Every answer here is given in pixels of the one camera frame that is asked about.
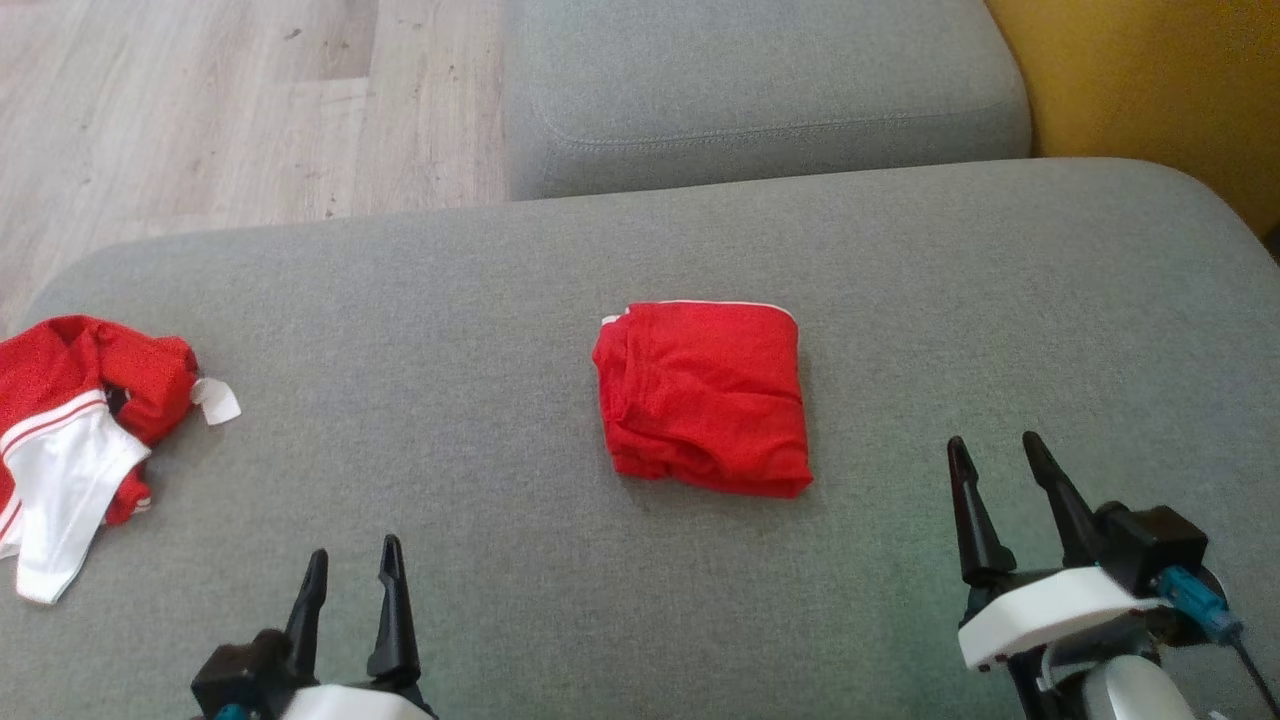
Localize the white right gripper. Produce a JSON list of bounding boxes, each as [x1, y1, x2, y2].
[[947, 431, 1166, 673]]

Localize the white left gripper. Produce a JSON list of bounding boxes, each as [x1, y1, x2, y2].
[[280, 534, 438, 720]]

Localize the red shorts with white panel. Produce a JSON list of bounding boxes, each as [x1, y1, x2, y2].
[[0, 315, 242, 606]]

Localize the red Bulls jersey white trim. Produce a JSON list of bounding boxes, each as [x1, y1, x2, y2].
[[592, 300, 814, 499]]

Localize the grey and yellow sofa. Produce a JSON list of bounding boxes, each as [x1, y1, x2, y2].
[[0, 157, 1280, 720]]

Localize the wide yellow sofa back cushion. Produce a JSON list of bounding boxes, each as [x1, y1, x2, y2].
[[985, 0, 1280, 241]]

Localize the grey sofa seat cushion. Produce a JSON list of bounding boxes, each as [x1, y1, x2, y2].
[[505, 0, 1033, 201]]

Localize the black cable with blue plug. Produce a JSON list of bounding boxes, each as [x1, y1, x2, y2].
[[1150, 565, 1280, 716]]

